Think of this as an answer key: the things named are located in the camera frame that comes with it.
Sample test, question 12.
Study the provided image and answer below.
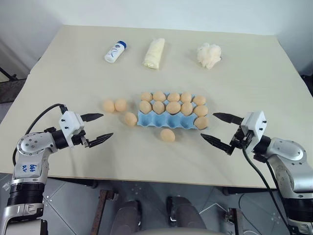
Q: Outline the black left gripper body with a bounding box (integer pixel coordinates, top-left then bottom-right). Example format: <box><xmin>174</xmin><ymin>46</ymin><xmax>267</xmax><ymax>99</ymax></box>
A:
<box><xmin>72</xmin><ymin>131</ymin><xmax>90</xmax><ymax>149</ymax></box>

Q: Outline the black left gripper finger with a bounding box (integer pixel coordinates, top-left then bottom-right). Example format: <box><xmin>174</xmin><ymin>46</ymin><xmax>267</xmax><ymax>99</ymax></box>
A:
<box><xmin>81</xmin><ymin>113</ymin><xmax>105</xmax><ymax>122</ymax></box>
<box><xmin>88</xmin><ymin>132</ymin><xmax>114</xmax><ymax>148</ymax></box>

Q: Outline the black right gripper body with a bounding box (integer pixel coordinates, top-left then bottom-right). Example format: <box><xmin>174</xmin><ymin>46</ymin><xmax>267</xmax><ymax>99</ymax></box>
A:
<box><xmin>229</xmin><ymin>125</ymin><xmax>254</xmax><ymax>156</ymax></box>

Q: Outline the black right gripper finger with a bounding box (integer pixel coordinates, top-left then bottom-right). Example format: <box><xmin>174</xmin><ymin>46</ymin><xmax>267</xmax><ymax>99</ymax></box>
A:
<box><xmin>200</xmin><ymin>133</ymin><xmax>232</xmax><ymax>154</ymax></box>
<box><xmin>213</xmin><ymin>112</ymin><xmax>244</xmax><ymax>126</ymax></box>

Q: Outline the blue egg tray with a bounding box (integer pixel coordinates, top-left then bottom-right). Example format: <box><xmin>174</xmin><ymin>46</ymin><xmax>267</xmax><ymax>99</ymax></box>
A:
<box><xmin>136</xmin><ymin>91</ymin><xmax>210</xmax><ymax>130</ymax></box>

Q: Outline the crumpled white plastic bag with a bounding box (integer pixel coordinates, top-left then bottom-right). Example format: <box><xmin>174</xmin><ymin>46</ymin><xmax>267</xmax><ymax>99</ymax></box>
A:
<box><xmin>196</xmin><ymin>43</ymin><xmax>223</xmax><ymax>70</ymax></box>

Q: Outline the white bottle with blue cap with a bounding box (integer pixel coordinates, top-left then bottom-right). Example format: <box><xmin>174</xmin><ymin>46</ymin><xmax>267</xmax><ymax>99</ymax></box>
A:
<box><xmin>104</xmin><ymin>41</ymin><xmax>128</xmax><ymax>63</ymax></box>

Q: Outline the rusty metal table leg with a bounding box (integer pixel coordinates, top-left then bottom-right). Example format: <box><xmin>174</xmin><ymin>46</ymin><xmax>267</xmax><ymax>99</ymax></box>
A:
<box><xmin>97</xmin><ymin>189</ymin><xmax>116</xmax><ymax>235</ymax></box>
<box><xmin>228</xmin><ymin>207</ymin><xmax>246</xmax><ymax>235</ymax></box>

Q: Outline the dark rounded shape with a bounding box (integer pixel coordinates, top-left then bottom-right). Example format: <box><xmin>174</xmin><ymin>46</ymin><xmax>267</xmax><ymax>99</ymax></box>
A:
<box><xmin>114</xmin><ymin>200</ymin><xmax>143</xmax><ymax>232</ymax></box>
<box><xmin>167</xmin><ymin>195</ymin><xmax>206</xmax><ymax>231</ymax></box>

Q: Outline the black metal stand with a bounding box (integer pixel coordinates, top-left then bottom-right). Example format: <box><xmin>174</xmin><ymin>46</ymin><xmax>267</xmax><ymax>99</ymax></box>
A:
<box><xmin>0</xmin><ymin>65</ymin><xmax>19</xmax><ymax>82</ymax></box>

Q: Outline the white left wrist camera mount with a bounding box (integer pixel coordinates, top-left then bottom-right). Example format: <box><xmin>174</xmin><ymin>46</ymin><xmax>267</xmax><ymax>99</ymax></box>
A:
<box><xmin>58</xmin><ymin>111</ymin><xmax>86</xmax><ymax>148</ymax></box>

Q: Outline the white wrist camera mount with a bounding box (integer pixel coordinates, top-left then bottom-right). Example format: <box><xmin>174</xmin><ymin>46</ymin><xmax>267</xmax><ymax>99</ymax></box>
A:
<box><xmin>58</xmin><ymin>111</ymin><xmax>86</xmax><ymax>148</ymax></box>
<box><xmin>240</xmin><ymin>110</ymin><xmax>267</xmax><ymax>154</ymax></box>

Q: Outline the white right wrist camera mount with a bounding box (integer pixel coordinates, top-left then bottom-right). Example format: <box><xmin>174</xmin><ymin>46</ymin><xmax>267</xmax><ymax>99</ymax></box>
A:
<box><xmin>240</xmin><ymin>110</ymin><xmax>267</xmax><ymax>154</ymax></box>

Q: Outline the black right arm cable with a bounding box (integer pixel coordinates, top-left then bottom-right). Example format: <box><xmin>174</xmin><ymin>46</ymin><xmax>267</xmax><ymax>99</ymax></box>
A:
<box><xmin>242</xmin><ymin>145</ymin><xmax>295</xmax><ymax>235</ymax></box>

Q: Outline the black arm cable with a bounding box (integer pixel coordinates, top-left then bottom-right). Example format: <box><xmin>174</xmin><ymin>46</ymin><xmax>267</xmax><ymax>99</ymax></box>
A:
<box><xmin>242</xmin><ymin>145</ymin><xmax>295</xmax><ymax>235</ymax></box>
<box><xmin>12</xmin><ymin>103</ymin><xmax>69</xmax><ymax>169</ymax></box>

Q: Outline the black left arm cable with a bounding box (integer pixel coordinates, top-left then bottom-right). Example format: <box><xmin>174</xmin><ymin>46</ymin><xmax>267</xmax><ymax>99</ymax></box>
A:
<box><xmin>12</xmin><ymin>103</ymin><xmax>69</xmax><ymax>169</ymax></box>

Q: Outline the white floor cable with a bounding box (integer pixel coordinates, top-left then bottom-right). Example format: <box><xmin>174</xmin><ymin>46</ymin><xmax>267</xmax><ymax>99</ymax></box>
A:
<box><xmin>199</xmin><ymin>193</ymin><xmax>248</xmax><ymax>216</ymax></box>

